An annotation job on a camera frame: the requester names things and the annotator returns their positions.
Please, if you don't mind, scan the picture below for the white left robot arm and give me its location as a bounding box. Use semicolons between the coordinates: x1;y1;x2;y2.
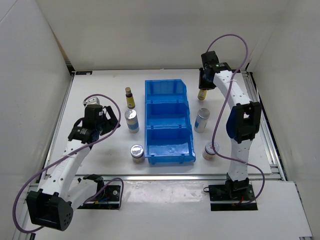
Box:
26;104;120;231

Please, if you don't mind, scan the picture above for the blue-label silver-lid shaker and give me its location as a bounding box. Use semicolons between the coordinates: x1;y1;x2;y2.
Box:
124;109;140;133
194;108;210;133

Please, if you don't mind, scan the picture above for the blue three-compartment plastic bin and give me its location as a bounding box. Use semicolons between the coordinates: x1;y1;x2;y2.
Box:
144;79;196;165

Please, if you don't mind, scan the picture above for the purple cable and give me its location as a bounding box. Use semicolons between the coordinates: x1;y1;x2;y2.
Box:
12;94;125;235
206;33;266;206

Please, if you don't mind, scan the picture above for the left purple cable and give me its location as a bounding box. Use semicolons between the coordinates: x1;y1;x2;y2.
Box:
12;94;125;235

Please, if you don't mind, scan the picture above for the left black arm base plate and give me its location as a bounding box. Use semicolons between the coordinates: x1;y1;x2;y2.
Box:
77;177;124;210

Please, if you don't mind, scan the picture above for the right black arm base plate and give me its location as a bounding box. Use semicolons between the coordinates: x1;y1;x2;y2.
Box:
203;178;258;212

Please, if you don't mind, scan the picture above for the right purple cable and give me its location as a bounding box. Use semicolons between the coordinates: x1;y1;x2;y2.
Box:
206;33;266;206

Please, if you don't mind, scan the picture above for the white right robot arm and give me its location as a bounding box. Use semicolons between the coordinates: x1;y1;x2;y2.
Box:
199;51;262;200

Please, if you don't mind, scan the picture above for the left white-lid spice jar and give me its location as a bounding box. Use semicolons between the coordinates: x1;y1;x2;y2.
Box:
130;144;145;164

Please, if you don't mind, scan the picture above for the yellow-label small brown bottle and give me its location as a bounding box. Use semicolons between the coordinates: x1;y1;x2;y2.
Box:
125;87;136;109
197;89;208;101

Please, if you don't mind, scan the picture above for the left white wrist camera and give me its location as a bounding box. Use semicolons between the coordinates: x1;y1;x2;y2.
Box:
82;96;100;107

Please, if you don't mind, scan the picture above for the right white-lid spice jar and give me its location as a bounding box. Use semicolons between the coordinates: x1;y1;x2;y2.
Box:
202;142;216;161

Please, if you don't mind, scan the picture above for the white-lid spice jar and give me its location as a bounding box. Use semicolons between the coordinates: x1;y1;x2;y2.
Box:
130;144;145;164
202;142;216;161

